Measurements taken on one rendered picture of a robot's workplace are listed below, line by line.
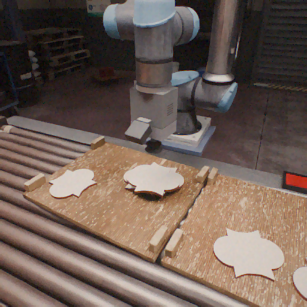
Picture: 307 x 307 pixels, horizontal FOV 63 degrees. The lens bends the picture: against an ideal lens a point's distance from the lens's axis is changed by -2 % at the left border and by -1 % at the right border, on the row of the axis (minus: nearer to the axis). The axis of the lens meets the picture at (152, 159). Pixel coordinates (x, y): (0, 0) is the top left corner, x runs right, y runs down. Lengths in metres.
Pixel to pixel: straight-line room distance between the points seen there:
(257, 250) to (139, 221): 0.26
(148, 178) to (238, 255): 0.28
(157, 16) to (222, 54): 0.48
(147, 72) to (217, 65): 0.48
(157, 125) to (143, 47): 0.15
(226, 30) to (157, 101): 0.47
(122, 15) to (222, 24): 0.38
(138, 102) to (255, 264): 0.40
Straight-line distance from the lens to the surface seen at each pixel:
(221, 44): 0.94
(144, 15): 0.50
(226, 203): 0.68
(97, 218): 0.63
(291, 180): 0.85
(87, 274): 0.57
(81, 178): 0.75
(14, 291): 0.59
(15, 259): 0.63
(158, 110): 0.53
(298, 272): 0.59
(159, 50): 0.50
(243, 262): 0.56
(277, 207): 0.72
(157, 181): 0.66
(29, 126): 1.22
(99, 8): 6.28
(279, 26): 5.16
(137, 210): 0.64
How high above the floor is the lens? 1.38
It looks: 32 degrees down
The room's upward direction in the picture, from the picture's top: straight up
